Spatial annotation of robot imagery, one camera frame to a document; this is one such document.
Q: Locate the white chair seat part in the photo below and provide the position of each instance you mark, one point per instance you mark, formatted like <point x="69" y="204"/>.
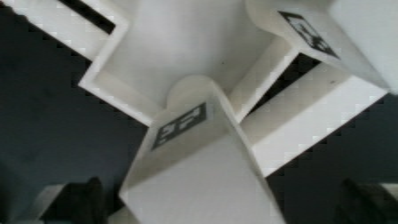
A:
<point x="154" y="40"/>

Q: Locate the white chair leg with marker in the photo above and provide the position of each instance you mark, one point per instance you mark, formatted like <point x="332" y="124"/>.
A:
<point x="341" y="31"/>

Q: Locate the small white part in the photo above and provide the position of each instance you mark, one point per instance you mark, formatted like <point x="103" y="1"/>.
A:
<point x="193" y="182"/>

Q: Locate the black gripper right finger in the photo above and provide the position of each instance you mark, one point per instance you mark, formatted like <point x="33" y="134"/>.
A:
<point x="366" y="203"/>

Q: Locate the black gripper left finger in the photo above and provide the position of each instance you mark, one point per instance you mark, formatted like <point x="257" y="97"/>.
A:
<point x="78" y="205"/>

